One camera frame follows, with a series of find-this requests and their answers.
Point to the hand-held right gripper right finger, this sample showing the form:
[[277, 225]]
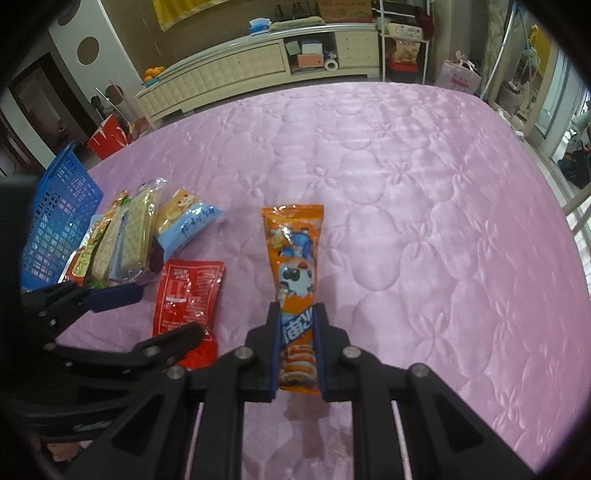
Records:
[[321, 360]]

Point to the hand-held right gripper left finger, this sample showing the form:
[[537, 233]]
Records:
[[275, 355]]

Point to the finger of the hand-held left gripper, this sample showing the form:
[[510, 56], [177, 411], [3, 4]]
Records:
[[178, 338], [115, 297]]

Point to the red snack packet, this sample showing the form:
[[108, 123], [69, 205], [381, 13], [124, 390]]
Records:
[[189, 290]]

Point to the long orange snack packet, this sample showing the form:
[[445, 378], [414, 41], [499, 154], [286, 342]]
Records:
[[293, 258]]

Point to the blue plastic basket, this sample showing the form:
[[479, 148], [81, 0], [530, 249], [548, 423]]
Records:
[[55, 217]]

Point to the blue cake packet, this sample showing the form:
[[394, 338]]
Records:
[[184, 221]]

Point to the green wafer packet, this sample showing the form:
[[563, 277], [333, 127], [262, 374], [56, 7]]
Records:
[[108, 244]]

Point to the clear wafer packet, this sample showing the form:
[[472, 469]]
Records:
[[141, 230]]

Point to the red paper bag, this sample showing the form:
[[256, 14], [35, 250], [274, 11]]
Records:
[[108, 141]]

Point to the brown cardboard tube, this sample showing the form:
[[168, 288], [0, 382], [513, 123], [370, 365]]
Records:
[[117, 99]]

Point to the pile of oranges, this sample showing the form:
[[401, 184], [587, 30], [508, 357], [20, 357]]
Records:
[[153, 74]]

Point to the cream cabinet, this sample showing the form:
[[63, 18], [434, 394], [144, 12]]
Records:
[[231, 64]]

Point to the white tape roll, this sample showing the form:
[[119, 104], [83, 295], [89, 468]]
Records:
[[331, 64]]

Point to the orange box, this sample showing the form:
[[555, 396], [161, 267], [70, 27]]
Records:
[[309, 60]]

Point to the blue and white box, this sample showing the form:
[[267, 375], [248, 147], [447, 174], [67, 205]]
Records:
[[258, 25]]

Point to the pink gift bag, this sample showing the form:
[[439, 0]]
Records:
[[457, 78]]

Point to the printed snack box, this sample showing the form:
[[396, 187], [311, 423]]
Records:
[[404, 50]]

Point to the white metal rack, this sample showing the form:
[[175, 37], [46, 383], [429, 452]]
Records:
[[406, 46]]

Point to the green cushion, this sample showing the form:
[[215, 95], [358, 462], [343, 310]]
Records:
[[295, 23]]

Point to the cardboard box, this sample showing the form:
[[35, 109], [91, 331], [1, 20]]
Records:
[[344, 10]]

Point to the yellow wall hanging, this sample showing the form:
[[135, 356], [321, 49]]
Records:
[[184, 14]]

